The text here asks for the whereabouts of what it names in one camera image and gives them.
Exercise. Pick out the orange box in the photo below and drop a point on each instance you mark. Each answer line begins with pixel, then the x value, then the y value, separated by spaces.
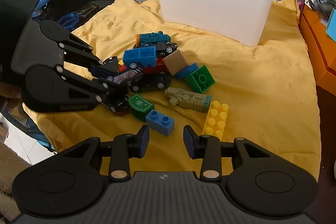
pixel 317 53

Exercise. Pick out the teal toy train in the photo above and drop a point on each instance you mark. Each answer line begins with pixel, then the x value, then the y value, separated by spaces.
pixel 152 37

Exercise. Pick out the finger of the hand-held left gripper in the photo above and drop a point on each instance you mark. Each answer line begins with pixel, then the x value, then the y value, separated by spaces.
pixel 89 85
pixel 84 52

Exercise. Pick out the yellow blanket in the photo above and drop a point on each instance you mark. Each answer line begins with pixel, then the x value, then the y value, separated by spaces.
pixel 262 82

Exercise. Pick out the grey-green toy vehicle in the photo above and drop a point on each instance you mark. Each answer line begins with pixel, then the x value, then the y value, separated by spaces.
pixel 187 99

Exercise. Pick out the blue toy wagon block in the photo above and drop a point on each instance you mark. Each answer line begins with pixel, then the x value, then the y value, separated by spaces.
pixel 139 56

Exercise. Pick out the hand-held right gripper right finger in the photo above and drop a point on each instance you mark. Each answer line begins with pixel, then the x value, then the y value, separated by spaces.
pixel 189 142

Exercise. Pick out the white plastic storage bin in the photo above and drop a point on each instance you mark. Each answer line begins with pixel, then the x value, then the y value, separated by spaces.
pixel 210 3

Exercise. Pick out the blue disc block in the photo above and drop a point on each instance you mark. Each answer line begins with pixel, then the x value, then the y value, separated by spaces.
pixel 187 71

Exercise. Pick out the brown cube block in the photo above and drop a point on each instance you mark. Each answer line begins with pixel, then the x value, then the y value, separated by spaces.
pixel 175 62

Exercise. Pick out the yellow building block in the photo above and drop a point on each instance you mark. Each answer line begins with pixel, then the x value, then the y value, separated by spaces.
pixel 216 120

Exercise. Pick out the blue building block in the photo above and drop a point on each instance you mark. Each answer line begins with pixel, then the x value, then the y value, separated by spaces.
pixel 160 123

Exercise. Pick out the green arch block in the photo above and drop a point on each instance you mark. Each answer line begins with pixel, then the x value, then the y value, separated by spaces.
pixel 139 106

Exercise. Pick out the green building block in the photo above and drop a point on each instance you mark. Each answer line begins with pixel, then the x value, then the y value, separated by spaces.
pixel 200 79

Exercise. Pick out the black toy car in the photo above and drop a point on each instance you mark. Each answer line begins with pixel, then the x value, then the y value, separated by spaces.
pixel 153 82
pixel 164 49
pixel 111 61
pixel 119 108

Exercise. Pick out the red and white toy car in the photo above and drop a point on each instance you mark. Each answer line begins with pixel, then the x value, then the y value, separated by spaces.
pixel 127 77

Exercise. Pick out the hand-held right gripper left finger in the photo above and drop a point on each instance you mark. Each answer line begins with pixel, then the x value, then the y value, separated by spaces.
pixel 143 140

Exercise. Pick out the light blue box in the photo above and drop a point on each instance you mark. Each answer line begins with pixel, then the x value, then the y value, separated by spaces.
pixel 331 28

